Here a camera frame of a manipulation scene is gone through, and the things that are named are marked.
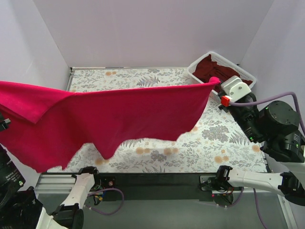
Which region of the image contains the dark maroon t shirt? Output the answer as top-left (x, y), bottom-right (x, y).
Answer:
top-left (189, 54), bottom-right (253, 85)

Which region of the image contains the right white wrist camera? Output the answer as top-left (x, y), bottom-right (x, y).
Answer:
top-left (221, 76), bottom-right (251, 107)

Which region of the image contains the floral patterned table mat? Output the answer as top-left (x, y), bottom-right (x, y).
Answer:
top-left (66, 68), bottom-right (266, 173)

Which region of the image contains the white plastic laundry basket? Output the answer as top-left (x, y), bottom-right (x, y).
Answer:
top-left (186, 52), bottom-right (256, 103)

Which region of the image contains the bright red t shirt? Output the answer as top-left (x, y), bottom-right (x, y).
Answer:
top-left (0, 77), bottom-right (220, 173)

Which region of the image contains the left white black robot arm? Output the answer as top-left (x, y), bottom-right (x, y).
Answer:
top-left (0, 147), bottom-right (102, 229)

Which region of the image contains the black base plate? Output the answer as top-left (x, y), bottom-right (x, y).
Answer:
top-left (95, 172), bottom-right (245, 202)

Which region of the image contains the aluminium frame rail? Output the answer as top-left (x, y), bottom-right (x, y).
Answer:
top-left (22, 173), bottom-right (298, 229)

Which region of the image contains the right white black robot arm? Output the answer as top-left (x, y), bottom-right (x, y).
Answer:
top-left (211, 92), bottom-right (305, 206)

